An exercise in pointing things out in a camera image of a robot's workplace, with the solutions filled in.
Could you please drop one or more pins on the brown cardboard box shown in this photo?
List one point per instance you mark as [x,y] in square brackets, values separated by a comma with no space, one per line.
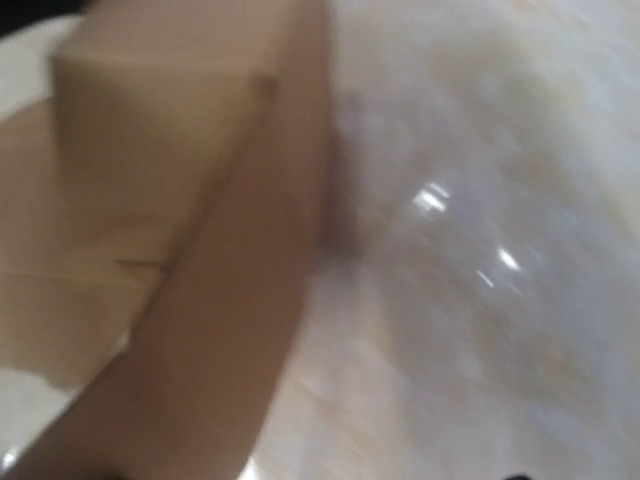
[160,215]

